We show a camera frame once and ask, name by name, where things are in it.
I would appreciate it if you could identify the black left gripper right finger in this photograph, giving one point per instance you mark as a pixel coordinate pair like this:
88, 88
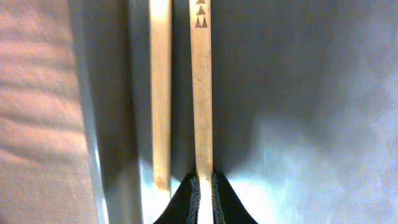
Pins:
226, 205

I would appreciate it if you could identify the dark brown serving tray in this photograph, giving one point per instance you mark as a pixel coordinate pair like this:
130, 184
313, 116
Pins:
304, 107

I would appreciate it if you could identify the wooden chopstick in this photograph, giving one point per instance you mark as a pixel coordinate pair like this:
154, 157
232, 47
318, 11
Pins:
160, 28
200, 34

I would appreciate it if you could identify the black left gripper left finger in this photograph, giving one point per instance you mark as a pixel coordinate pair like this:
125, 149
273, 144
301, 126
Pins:
183, 207

